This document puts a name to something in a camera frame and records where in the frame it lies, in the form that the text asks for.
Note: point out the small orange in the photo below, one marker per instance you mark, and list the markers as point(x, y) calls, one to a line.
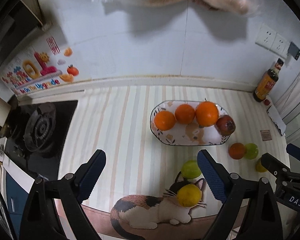
point(185, 113)
point(164, 120)

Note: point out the dark reddish orange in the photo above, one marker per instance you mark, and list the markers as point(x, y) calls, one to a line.
point(237, 150)

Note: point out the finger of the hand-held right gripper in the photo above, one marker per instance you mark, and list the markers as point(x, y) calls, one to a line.
point(298, 153)
point(273, 165)

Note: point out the yellow orange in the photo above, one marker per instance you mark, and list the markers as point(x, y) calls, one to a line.
point(189, 195)

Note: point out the soy sauce bottle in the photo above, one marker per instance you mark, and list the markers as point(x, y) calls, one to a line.
point(266, 83)

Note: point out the black gas stove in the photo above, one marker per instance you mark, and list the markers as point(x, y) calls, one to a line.
point(40, 130)

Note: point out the white paper packet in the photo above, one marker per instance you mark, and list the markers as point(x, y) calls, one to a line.
point(276, 118)

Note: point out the dark cooking pot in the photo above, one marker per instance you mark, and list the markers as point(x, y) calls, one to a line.
point(8, 126)

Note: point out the large orange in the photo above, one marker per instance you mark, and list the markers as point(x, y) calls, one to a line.
point(207, 113)

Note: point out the small red cap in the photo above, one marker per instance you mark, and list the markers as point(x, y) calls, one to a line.
point(266, 102)

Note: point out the range hood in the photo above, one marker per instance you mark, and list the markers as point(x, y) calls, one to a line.
point(12, 25)

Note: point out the grey plug adapter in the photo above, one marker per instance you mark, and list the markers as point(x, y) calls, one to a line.
point(293, 51)

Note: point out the patterned oval ceramic plate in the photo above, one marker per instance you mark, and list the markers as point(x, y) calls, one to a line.
point(190, 137)

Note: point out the blue cabinet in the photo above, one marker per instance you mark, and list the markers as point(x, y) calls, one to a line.
point(13, 195)

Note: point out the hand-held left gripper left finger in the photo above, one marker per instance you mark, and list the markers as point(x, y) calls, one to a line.
point(92, 175)

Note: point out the dark red bruised apple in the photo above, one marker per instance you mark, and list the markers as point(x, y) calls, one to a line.
point(225, 125)

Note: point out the cat shaped mat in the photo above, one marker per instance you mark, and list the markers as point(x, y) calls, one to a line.
point(145, 210)

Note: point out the green lime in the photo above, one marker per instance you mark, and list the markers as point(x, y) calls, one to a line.
point(252, 151)

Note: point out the white wall socket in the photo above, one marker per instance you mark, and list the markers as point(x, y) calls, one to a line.
point(281, 43)
point(266, 36)

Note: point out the yellow lemon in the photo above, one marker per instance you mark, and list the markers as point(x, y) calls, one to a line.
point(259, 167)

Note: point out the small brown card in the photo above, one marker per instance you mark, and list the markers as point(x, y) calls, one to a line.
point(265, 135)

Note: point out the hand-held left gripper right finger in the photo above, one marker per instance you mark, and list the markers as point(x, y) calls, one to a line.
point(211, 177)

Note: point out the colourful wall sticker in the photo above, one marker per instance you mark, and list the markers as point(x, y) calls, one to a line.
point(32, 70)

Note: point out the white window frame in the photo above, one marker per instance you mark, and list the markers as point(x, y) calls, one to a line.
point(295, 90)

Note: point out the striped table mat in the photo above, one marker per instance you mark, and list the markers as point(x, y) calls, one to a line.
point(115, 130)

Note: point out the yellow-green citrus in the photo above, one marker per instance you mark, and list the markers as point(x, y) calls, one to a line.
point(190, 169)

